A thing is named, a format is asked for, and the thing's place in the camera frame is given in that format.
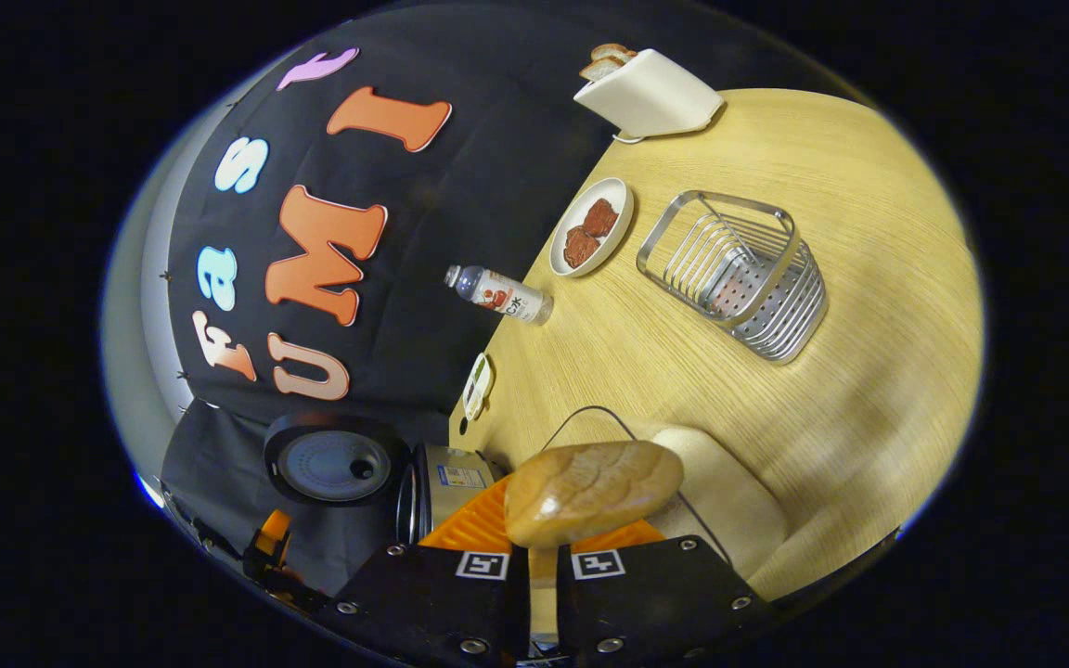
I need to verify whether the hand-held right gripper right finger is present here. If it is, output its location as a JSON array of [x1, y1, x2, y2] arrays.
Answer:
[[558, 520, 777, 662]]

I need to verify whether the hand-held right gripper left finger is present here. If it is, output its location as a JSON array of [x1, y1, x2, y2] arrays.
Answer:
[[330, 478, 532, 667]]

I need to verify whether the black rice cooker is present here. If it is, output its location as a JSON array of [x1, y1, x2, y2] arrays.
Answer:
[[264, 413, 509, 546]]

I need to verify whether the wooden spoon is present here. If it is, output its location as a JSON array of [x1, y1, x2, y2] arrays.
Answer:
[[504, 441, 684, 641]]

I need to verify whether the metal wire chopstick holder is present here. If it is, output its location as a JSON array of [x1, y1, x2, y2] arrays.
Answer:
[[637, 190, 829, 364]]

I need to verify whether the white divided bean dish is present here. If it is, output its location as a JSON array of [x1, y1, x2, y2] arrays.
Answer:
[[463, 353, 496, 422]]

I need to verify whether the clear plastic bottle red label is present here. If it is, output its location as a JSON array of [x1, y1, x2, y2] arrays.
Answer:
[[444, 264, 555, 327]]

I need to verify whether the white plate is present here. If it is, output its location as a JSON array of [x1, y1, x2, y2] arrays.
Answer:
[[549, 177, 635, 278]]

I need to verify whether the black backdrop cloth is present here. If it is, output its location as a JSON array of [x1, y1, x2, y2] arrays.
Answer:
[[159, 0, 730, 599]]

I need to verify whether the white toaster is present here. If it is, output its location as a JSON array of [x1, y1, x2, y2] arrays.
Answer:
[[573, 48, 726, 141]]

